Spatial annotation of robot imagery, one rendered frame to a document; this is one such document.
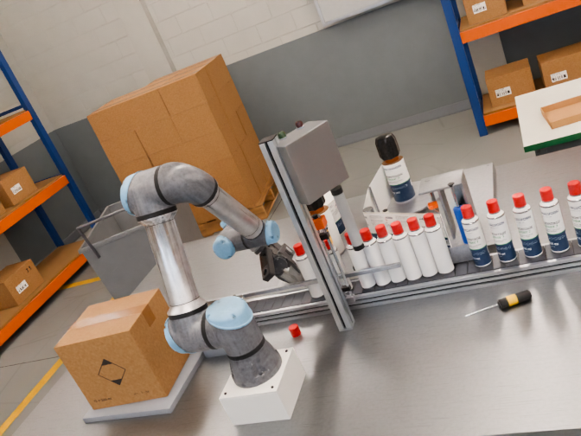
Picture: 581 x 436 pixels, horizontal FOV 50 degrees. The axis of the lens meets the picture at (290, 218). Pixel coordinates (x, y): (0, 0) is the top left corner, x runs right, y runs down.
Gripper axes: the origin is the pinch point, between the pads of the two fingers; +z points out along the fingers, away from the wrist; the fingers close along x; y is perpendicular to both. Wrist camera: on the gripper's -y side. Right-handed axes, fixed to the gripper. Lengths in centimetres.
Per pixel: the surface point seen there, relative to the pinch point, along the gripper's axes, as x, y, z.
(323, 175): -42.8, -11.0, -22.2
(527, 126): -62, 130, 50
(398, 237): -38.5, -2.1, 9.3
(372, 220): -27.5, 16.9, 4.2
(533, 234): -68, -2, 36
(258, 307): 20.1, -0.7, -5.3
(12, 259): 400, 268, -161
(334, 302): -13.3, -15.4, 7.3
